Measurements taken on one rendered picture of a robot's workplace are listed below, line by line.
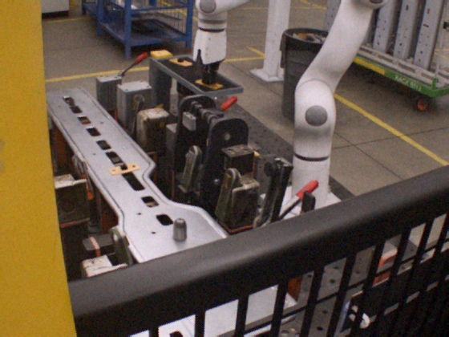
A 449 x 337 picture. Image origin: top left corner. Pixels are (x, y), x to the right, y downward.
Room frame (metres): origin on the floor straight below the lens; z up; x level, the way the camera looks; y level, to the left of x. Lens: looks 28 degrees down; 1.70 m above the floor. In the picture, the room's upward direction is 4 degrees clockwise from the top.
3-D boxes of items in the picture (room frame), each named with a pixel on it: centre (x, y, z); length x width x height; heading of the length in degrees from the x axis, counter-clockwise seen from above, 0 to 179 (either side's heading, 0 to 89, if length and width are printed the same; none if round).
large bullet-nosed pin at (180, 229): (0.95, 0.09, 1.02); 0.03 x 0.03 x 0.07
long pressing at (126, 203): (1.25, 0.29, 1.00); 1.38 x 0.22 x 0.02; 33
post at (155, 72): (1.83, 0.26, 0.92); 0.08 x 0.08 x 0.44; 33
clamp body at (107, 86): (1.82, 0.45, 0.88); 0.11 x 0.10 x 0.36; 123
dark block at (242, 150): (1.16, -0.03, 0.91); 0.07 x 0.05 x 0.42; 123
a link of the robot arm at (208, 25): (1.51, 0.06, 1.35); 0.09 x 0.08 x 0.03; 141
